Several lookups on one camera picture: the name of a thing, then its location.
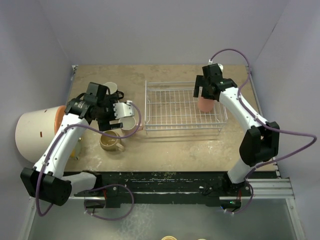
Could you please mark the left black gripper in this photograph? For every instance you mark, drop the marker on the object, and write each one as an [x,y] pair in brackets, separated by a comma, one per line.
[103,124]

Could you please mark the pink cup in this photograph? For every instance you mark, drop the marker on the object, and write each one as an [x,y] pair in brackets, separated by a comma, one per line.
[129,125]

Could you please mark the right aluminium table rail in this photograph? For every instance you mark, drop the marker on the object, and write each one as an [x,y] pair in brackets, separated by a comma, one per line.
[274,166]

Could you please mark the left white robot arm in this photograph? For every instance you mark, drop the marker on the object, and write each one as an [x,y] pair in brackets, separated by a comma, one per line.
[45,180]

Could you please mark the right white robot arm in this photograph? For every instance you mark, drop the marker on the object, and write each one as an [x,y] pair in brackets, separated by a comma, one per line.
[259,144]

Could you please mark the salmon tall tumbler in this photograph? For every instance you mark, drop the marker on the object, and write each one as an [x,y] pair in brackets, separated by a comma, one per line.
[205,105]

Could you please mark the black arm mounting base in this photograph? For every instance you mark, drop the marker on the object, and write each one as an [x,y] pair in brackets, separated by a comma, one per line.
[156,187]

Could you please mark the large cream cylindrical bucket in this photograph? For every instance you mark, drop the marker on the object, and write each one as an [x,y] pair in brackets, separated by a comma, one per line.
[35,130]

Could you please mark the white wire dish rack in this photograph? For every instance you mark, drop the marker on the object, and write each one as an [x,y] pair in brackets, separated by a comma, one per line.
[171,106]

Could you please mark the aluminium front frame rail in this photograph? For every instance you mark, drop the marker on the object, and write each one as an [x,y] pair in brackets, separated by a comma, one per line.
[270,187]

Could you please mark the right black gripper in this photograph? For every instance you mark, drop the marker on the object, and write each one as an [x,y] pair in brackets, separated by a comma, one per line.
[201,82]

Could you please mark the black hexagonal ceramic mug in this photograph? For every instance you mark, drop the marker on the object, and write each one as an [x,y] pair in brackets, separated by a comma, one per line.
[113,89]

